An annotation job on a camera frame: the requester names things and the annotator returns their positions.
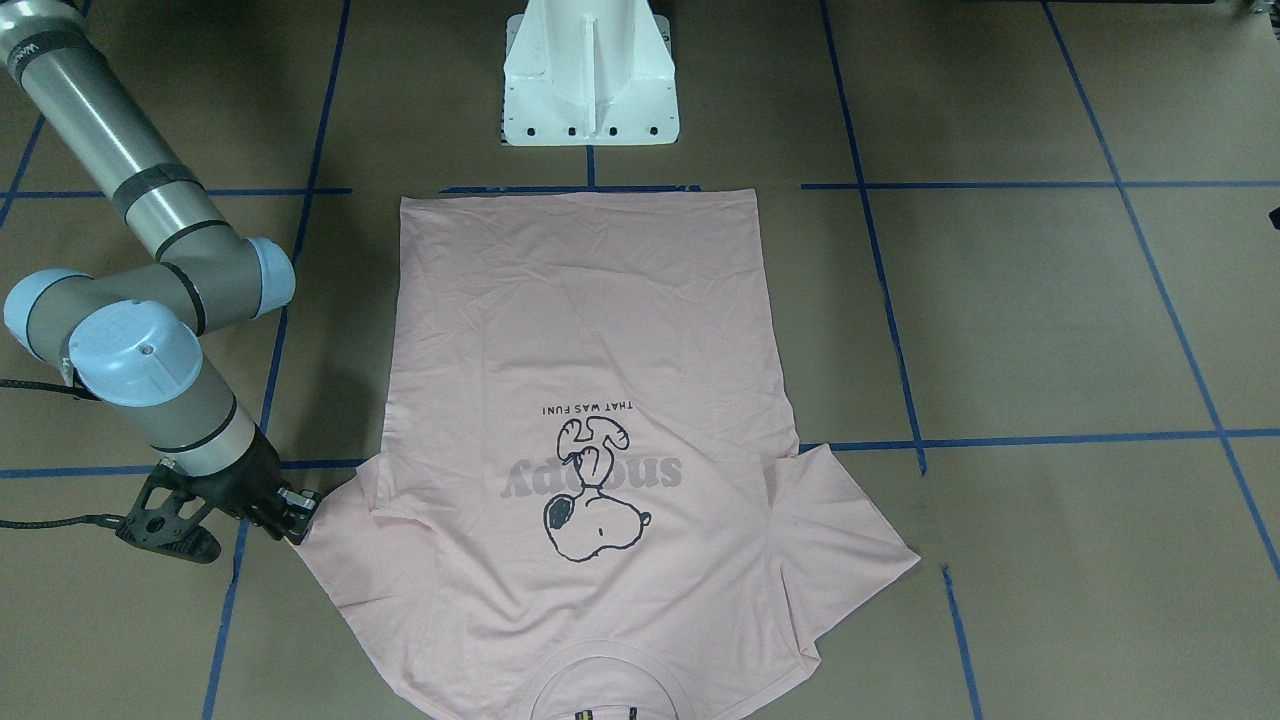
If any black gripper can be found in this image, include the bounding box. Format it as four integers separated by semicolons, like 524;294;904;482
160;427;325;546

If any pink Snoopy t-shirt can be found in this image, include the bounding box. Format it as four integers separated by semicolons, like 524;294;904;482
298;190;918;719

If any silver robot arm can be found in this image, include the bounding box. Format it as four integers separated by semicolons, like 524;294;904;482
3;1;323;562

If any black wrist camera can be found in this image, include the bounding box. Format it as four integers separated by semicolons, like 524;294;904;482
114;462;221;564

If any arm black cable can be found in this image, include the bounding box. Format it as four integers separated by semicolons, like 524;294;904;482
0;377;131;530

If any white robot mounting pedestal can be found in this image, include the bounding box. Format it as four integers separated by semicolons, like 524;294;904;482
500;1;681;147

